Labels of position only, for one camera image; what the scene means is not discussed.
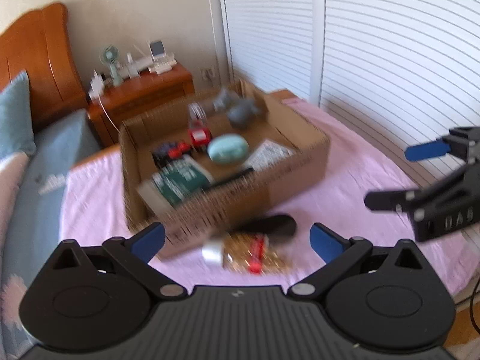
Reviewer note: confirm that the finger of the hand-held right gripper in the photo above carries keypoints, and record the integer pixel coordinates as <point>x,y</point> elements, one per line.
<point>427,150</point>
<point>390,199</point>

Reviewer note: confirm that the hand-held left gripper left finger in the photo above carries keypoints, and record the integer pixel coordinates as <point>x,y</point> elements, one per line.
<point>150,242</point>

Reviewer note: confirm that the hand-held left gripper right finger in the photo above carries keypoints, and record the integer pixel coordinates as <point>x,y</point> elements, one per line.
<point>326,243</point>

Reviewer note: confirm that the black oval case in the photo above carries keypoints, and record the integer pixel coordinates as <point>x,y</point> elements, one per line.
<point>277,225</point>

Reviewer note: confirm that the white plastic bottle green label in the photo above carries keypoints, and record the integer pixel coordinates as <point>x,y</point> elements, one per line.
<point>176,183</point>

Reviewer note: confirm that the brown cardboard box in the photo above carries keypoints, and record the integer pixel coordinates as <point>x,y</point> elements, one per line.
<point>292,180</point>

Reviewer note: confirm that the clear jar of gold pieces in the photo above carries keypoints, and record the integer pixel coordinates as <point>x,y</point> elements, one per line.
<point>240,249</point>

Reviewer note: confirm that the black slim stick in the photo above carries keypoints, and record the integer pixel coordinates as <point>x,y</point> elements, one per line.
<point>234,178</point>

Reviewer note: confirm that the grey labelled packet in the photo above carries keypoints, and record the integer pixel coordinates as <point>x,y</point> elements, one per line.
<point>270,153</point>

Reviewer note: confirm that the red toy train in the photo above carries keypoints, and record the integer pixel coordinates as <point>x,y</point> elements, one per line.
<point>198,137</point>

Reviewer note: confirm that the mint green oval case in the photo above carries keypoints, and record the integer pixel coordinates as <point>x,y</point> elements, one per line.
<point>228,149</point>

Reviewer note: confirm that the grey plastic toy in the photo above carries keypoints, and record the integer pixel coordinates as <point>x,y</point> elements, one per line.
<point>225,101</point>
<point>243,114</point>

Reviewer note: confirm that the pink cloth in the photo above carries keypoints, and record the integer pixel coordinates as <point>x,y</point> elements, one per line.
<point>337,165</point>

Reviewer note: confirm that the black and red toy car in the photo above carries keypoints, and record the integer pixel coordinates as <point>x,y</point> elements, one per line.
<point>168,152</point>

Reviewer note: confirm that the white louvered closet door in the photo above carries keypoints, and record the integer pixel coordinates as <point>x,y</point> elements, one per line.
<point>270,26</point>
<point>397,63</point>

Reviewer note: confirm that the blue bed sheet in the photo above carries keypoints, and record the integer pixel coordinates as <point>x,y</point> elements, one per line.
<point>45,232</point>

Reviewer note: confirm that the clear jar with white lid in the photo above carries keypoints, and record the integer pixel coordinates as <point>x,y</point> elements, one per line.
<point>197,114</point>

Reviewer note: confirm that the wooden nightstand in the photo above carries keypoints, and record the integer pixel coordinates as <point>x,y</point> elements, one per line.
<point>142,95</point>

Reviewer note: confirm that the pink floral quilt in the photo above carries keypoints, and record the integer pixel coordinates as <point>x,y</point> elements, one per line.
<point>9,176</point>

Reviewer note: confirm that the white power strip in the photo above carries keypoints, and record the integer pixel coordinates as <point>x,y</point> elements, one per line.
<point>96,86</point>

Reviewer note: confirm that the white router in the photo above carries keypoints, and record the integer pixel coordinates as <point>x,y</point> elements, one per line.
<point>137,65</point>

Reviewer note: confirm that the blue pillow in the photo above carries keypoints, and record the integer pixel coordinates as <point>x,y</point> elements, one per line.
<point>15,116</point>

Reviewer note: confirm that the small green desk fan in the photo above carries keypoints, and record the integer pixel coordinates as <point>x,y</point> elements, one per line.
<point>109,58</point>

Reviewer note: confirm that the wooden bed headboard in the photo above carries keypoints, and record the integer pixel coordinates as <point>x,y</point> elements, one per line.
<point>41,56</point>

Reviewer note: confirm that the white wall socket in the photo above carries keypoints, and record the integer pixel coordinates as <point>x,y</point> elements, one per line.
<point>209,73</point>

